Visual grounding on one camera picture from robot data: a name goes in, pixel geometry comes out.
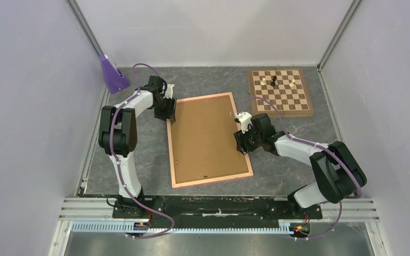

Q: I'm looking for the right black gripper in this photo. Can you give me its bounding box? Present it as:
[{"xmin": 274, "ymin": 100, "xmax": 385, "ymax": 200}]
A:
[{"xmin": 234, "ymin": 123, "xmax": 263, "ymax": 155}]

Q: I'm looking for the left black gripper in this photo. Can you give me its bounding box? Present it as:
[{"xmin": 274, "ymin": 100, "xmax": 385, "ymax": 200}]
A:
[{"xmin": 153, "ymin": 96, "xmax": 178, "ymax": 123}]

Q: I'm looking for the brown cardboard backing board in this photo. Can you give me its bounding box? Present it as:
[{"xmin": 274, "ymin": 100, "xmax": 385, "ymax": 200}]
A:
[{"xmin": 170, "ymin": 95, "xmax": 250, "ymax": 185}]

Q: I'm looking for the wooden picture frame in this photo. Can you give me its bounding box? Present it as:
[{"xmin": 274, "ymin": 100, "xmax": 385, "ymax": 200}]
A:
[{"xmin": 166, "ymin": 92, "xmax": 255, "ymax": 189}]

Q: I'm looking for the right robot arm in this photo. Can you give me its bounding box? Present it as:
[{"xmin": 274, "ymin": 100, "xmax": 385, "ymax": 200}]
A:
[{"xmin": 234, "ymin": 112, "xmax": 367, "ymax": 218}]

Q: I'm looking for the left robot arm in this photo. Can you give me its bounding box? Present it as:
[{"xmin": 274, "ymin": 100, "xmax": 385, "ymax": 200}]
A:
[{"xmin": 98, "ymin": 76, "xmax": 177, "ymax": 218}]

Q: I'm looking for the purple plastic wedge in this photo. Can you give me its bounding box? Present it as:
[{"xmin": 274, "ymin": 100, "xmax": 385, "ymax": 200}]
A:
[{"xmin": 99, "ymin": 54, "xmax": 130, "ymax": 94}]

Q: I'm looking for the black chess piece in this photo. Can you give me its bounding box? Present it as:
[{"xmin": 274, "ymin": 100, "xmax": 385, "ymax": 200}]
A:
[{"xmin": 270, "ymin": 76, "xmax": 277, "ymax": 87}]

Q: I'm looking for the wooden chessboard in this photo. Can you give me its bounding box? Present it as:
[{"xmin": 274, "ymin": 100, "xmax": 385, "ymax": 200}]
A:
[{"xmin": 247, "ymin": 68, "xmax": 315, "ymax": 117}]

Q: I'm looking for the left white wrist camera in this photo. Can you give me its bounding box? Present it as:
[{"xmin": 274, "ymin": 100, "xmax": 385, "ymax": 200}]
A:
[{"xmin": 164, "ymin": 84, "xmax": 175, "ymax": 99}]

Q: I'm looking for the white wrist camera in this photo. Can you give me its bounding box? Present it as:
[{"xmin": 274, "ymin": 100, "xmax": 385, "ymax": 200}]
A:
[
  {"xmin": 164, "ymin": 84, "xmax": 175, "ymax": 99},
  {"xmin": 235, "ymin": 112, "xmax": 252, "ymax": 134}
]

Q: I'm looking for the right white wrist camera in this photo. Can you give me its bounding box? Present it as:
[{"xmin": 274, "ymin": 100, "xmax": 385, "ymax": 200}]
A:
[{"xmin": 235, "ymin": 112, "xmax": 252, "ymax": 134}]

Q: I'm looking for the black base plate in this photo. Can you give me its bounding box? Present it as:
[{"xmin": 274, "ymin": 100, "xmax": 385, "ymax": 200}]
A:
[{"xmin": 112, "ymin": 195, "xmax": 322, "ymax": 229}]

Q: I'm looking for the aluminium rail frame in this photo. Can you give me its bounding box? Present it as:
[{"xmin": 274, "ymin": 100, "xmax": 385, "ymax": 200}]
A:
[{"xmin": 48, "ymin": 198, "xmax": 387, "ymax": 255}]

